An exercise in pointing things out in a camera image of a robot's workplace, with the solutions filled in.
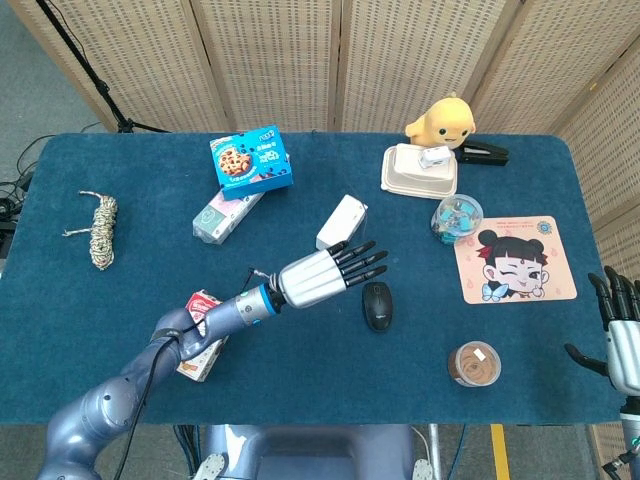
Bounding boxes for braided rope bundle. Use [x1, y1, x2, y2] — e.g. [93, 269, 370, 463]
[62, 190, 120, 272]

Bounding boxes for beige lidded food container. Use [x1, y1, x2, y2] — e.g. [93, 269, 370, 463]
[380, 142, 459, 200]

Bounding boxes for yellow plush toy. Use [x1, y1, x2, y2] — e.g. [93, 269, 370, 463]
[404, 91, 476, 150]

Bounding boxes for black floor cables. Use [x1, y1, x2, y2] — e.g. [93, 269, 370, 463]
[0, 133, 56, 236]

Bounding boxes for white rectangular carton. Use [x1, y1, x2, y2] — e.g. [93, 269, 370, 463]
[314, 194, 369, 251]

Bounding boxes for silver table leg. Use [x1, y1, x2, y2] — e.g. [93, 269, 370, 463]
[428, 424, 444, 480]

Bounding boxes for clear jar of binder clips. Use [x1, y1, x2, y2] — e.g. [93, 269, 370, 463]
[430, 194, 484, 246]

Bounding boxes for black computer mouse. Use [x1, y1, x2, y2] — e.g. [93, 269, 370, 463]
[361, 281, 394, 334]

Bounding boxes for small white cube box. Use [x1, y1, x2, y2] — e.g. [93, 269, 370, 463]
[418, 145, 453, 170]

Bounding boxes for blue table cloth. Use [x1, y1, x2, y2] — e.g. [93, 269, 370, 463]
[0, 130, 624, 426]

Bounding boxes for blue cookie box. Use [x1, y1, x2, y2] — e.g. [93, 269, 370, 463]
[209, 124, 295, 202]

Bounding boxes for woven folding screen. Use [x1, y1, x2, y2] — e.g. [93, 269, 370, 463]
[7, 0, 640, 480]

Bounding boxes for black stapler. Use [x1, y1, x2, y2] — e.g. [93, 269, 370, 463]
[455, 140, 510, 167]

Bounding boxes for plastic-wrapped white tissue pack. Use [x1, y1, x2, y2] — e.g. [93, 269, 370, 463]
[192, 188, 266, 246]

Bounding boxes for brown round lidded cup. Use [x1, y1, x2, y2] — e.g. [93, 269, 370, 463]
[447, 340, 503, 389]

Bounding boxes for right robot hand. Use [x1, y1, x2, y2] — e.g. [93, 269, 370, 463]
[564, 266, 640, 396]

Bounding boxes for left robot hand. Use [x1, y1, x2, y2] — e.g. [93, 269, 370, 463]
[269, 240, 390, 309]

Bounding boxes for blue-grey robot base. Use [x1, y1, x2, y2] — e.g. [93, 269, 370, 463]
[192, 424, 436, 480]

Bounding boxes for black tripod stand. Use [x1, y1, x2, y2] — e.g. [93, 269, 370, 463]
[34, 0, 169, 135]

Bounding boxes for cartoon girl mouse pad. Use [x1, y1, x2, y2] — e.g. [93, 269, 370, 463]
[453, 215, 578, 305]

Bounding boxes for red white biscuit box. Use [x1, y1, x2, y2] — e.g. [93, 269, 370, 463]
[175, 288, 230, 384]

